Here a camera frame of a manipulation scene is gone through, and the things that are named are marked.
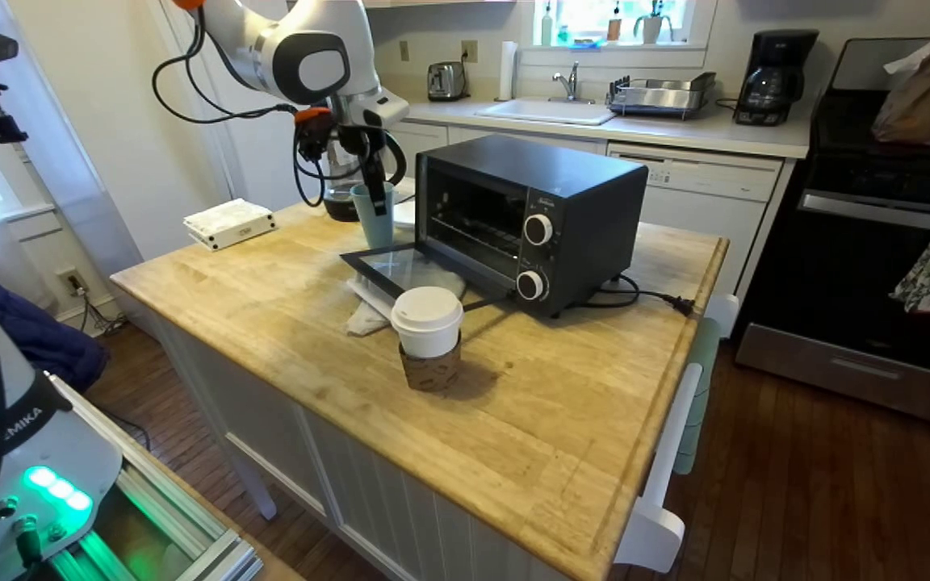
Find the metal dish rack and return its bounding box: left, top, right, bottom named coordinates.
left=605, top=71, right=718, bottom=120

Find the blue cloth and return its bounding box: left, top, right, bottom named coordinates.
left=0, top=262, right=111, bottom=394

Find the white plant pot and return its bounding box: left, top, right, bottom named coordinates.
left=634, top=2, right=674, bottom=45

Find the brown paper bag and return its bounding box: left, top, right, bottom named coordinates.
left=871, top=31, right=930, bottom=147

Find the window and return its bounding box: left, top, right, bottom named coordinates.
left=531, top=0, right=718, bottom=51

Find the white flat box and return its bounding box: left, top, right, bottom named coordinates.
left=183, top=198, right=279, bottom=252

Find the tap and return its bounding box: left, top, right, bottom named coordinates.
left=552, top=61, right=596, bottom=104

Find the white dishwasher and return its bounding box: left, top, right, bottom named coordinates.
left=605, top=142, right=785, bottom=296

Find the paper towel roll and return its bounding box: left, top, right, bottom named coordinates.
left=498, top=40, right=520, bottom=102

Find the white cloth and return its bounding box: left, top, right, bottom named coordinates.
left=344, top=268, right=467, bottom=336

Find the glass pot with dark liquid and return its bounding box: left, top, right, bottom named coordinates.
left=320, top=139, right=366, bottom=224

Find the white sink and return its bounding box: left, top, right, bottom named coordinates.
left=476, top=98, right=618, bottom=127

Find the black coffee maker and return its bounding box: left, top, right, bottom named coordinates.
left=733, top=29, right=820, bottom=127

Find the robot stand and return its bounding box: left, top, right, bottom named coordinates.
left=44, top=373, right=265, bottom=581

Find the black power cable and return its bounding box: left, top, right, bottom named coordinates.
left=576, top=273, right=697, bottom=317

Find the silver toaster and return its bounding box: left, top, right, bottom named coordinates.
left=426, top=61, right=468, bottom=102

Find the paper coffee cup with lid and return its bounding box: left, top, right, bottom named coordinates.
left=390, top=286, right=465, bottom=394

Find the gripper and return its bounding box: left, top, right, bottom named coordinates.
left=337, top=123, right=392, bottom=218

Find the black toaster oven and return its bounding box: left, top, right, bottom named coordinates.
left=340, top=134, right=650, bottom=319

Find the oven door handle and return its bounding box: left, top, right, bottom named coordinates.
left=798, top=190, right=930, bottom=233

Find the stove drawer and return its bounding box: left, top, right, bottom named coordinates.
left=735, top=323, right=930, bottom=438

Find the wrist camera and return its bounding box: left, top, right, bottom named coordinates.
left=296, top=108, right=336, bottom=162

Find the toaster oven door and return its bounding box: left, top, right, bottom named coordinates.
left=340, top=241, right=467, bottom=305

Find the grey cup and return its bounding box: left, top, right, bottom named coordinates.
left=350, top=182, right=396, bottom=250

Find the black stove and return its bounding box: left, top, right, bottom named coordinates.
left=735, top=36, right=930, bottom=438

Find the green towel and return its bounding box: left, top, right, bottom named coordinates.
left=672, top=316, right=723, bottom=476

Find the white towel rail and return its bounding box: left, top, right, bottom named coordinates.
left=614, top=294, right=741, bottom=575

